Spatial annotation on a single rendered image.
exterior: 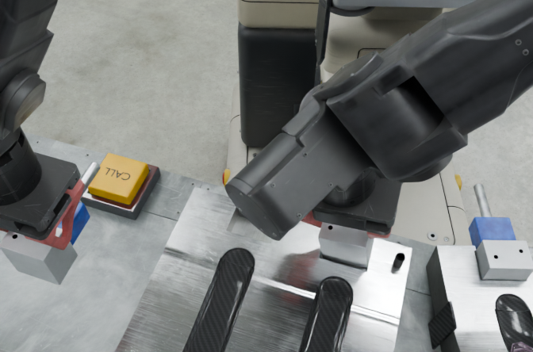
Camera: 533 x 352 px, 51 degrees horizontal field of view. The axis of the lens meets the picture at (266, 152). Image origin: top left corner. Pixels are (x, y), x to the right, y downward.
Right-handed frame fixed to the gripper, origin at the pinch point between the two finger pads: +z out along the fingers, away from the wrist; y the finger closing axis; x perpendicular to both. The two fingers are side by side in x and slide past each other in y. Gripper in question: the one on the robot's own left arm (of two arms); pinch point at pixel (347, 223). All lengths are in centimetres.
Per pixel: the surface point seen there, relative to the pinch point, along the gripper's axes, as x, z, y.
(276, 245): -2.7, 3.3, -7.5
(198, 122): 71, 96, -73
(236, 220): 0.2, 5.5, -13.8
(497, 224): 8.8, 10.3, 15.6
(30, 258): -13.9, -7.8, -26.9
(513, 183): 78, 111, 31
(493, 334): -4.4, 9.8, 16.3
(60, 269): -13.3, -4.4, -25.8
